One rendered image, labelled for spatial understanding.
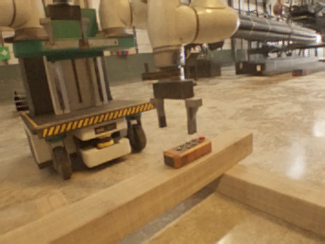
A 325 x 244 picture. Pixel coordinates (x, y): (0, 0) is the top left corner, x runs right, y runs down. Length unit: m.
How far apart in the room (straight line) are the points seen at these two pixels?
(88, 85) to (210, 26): 1.01
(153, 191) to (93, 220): 0.17
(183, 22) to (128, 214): 0.52
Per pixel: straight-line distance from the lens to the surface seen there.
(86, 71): 1.47
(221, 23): 0.66
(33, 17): 1.20
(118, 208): 0.54
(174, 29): 0.59
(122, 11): 1.36
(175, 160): 0.64
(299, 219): 0.77
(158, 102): 0.68
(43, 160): 1.32
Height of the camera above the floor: 0.50
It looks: 14 degrees down
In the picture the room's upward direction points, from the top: 7 degrees counter-clockwise
